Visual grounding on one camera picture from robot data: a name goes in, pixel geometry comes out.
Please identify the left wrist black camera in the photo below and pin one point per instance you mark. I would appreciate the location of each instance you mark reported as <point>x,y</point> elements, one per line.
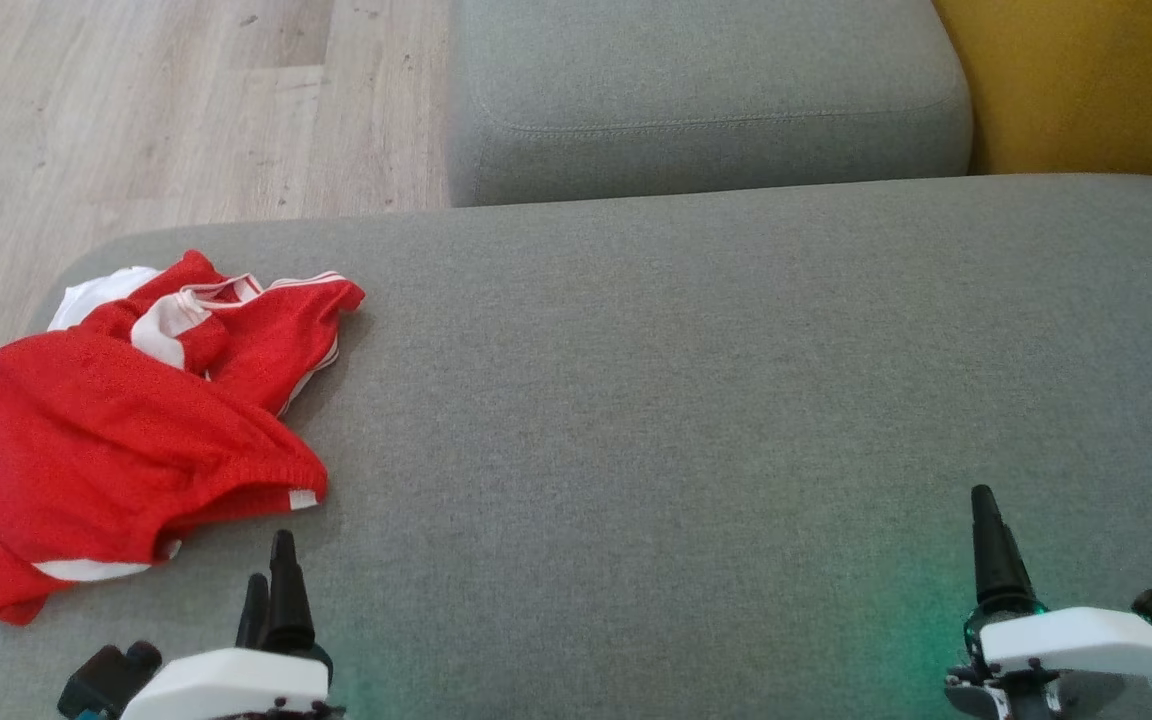
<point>101,682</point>

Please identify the large grey sofa seat cushion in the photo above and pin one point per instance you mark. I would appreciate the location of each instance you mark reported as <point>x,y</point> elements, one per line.
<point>686,400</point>

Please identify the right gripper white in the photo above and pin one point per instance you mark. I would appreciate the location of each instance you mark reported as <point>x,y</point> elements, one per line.
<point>1066,645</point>

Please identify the red shorts with white stripe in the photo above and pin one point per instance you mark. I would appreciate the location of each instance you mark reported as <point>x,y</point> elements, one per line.
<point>106,450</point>

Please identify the small grey sofa cushion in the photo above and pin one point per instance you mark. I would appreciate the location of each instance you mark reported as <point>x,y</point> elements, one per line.
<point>706,90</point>

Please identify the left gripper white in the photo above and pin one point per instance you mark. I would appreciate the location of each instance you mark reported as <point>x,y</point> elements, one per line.
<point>236,685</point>

